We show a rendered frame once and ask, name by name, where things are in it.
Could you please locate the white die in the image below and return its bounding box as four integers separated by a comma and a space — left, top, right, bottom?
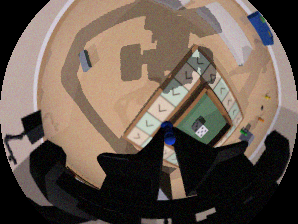
192, 120, 208, 137

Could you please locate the blue pawn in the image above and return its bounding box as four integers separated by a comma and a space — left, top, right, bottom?
161, 121, 176, 145

